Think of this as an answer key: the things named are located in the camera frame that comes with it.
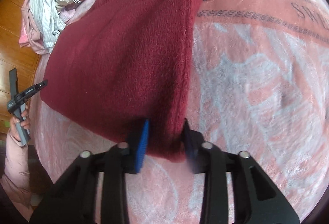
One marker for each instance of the dark red knitted sweater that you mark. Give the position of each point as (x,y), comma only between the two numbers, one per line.
(123,59)

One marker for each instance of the person's left forearm pink sleeve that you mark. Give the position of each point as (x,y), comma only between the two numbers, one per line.
(15,167)

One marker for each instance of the pink garment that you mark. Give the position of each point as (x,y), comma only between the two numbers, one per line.
(29,31)

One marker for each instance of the light blue ribbed garment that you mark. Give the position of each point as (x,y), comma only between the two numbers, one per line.
(48,8)

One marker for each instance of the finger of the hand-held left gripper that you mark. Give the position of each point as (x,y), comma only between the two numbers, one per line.
(13,80)
(37,86)

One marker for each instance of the person's left hand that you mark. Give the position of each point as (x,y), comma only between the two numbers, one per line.
(24,122)

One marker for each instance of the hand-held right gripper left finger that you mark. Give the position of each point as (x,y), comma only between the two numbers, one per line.
(141,147)

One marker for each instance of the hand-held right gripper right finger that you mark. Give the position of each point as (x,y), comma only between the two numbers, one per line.
(189,141)

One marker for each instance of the pink patterned blanket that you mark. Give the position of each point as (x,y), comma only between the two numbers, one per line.
(244,85)

